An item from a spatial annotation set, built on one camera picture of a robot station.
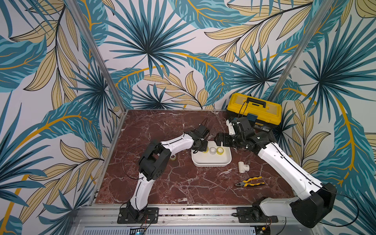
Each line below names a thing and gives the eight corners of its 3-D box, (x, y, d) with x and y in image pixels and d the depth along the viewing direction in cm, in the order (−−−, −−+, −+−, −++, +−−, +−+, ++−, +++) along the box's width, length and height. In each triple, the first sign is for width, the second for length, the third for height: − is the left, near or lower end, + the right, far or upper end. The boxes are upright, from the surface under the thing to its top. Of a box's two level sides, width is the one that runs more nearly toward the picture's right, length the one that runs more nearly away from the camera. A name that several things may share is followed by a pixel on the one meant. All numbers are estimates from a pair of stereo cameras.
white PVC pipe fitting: (239, 173, 90) (241, 170, 87) (237, 163, 94) (239, 161, 91) (248, 173, 90) (250, 170, 87) (246, 163, 94) (248, 161, 91)
